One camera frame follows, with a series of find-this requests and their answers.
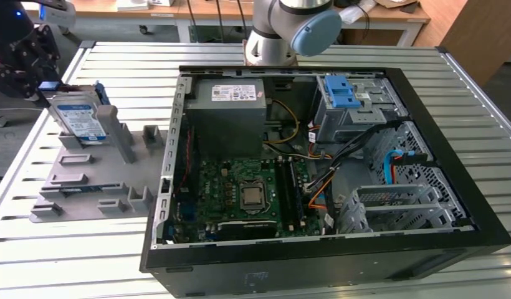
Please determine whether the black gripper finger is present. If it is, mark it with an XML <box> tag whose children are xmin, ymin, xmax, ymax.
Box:
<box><xmin>28</xmin><ymin>24</ymin><xmax>61</xmax><ymax>87</ymax></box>
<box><xmin>0</xmin><ymin>43</ymin><xmax>49</xmax><ymax>108</ymax></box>

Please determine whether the hard disk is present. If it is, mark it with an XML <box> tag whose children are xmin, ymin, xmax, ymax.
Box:
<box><xmin>37</xmin><ymin>80</ymin><xmax>111</xmax><ymax>145</ymax></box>

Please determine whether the black red power wire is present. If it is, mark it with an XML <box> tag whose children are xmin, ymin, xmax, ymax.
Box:
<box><xmin>394</xmin><ymin>151</ymin><xmax>437</xmax><ymax>168</ymax></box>

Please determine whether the metal disk bay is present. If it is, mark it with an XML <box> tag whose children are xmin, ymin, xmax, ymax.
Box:
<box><xmin>338</xmin><ymin>183</ymin><xmax>464</xmax><ymax>234</ymax></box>

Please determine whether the white box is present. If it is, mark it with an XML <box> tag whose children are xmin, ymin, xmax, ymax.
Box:
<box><xmin>115</xmin><ymin>0</ymin><xmax>151</xmax><ymax>12</ymax></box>

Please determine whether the wooden desk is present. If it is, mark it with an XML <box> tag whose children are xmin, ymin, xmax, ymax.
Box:
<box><xmin>57</xmin><ymin>0</ymin><xmax>432</xmax><ymax>47</ymax></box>

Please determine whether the grey plastic parts rack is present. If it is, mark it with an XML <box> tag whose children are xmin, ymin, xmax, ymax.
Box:
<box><xmin>28</xmin><ymin>105</ymin><xmax>170</xmax><ymax>224</ymax></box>

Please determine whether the grey power supply unit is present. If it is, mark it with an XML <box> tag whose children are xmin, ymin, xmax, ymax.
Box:
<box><xmin>183</xmin><ymin>78</ymin><xmax>267</xmax><ymax>159</ymax></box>

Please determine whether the green motherboard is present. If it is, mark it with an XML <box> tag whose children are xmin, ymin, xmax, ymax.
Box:
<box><xmin>171</xmin><ymin>157</ymin><xmax>327</xmax><ymax>244</ymax></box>

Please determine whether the silver CPU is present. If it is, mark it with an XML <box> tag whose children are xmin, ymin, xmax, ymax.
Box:
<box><xmin>240</xmin><ymin>185</ymin><xmax>266</xmax><ymax>206</ymax></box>

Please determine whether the black RAM slot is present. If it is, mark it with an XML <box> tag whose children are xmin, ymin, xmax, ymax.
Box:
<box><xmin>274</xmin><ymin>157</ymin><xmax>295</xmax><ymax>230</ymax></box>

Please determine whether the blue plastic drive latch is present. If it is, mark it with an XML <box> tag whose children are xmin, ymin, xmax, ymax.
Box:
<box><xmin>325</xmin><ymin>75</ymin><xmax>361</xmax><ymax>109</ymax></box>

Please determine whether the black graphics card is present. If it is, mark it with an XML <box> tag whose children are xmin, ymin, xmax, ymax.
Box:
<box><xmin>204</xmin><ymin>219</ymin><xmax>278</xmax><ymax>240</ymax></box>

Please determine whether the metal optical drive cage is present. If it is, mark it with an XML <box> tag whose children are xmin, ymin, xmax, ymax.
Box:
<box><xmin>313</xmin><ymin>74</ymin><xmax>408</xmax><ymax>147</ymax></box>

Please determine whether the black open PC case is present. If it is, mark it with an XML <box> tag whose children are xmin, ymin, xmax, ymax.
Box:
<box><xmin>139</xmin><ymin>65</ymin><xmax>511</xmax><ymax>298</ymax></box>

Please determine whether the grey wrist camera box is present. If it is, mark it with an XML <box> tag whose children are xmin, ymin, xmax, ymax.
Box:
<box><xmin>39</xmin><ymin>0</ymin><xmax>77</xmax><ymax>32</ymax></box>

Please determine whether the yellow wire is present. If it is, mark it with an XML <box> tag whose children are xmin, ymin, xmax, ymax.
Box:
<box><xmin>263</xmin><ymin>98</ymin><xmax>301</xmax><ymax>145</ymax></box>

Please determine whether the black cable bundle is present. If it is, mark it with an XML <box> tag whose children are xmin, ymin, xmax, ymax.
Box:
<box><xmin>309</xmin><ymin>120</ymin><xmax>410</xmax><ymax>197</ymax></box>

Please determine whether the orange wire bundle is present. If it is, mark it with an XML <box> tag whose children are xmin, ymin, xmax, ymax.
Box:
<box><xmin>307</xmin><ymin>174</ymin><xmax>338</xmax><ymax>212</ymax></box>

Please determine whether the blue data wire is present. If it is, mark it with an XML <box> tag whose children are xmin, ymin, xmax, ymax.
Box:
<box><xmin>382</xmin><ymin>149</ymin><xmax>418</xmax><ymax>187</ymax></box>

